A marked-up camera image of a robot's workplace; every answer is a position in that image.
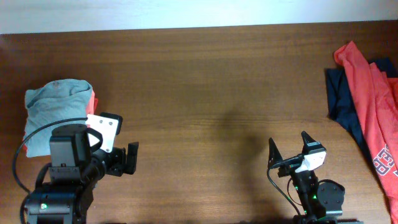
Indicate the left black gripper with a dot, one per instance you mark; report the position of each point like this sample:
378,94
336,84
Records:
119,166

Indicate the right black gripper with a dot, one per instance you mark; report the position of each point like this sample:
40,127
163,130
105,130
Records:
274,155

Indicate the light blue t-shirt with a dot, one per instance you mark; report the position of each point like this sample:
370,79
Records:
58,100

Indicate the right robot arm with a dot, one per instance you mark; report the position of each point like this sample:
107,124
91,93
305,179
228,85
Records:
321,201

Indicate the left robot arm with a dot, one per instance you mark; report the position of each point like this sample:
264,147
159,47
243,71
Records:
64,187

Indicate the navy blue garment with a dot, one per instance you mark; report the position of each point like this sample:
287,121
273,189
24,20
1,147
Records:
342,110

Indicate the folded pink shirt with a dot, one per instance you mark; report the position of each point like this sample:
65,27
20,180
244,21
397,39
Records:
38,144

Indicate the red printed shirt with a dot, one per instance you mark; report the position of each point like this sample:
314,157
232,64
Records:
374,96

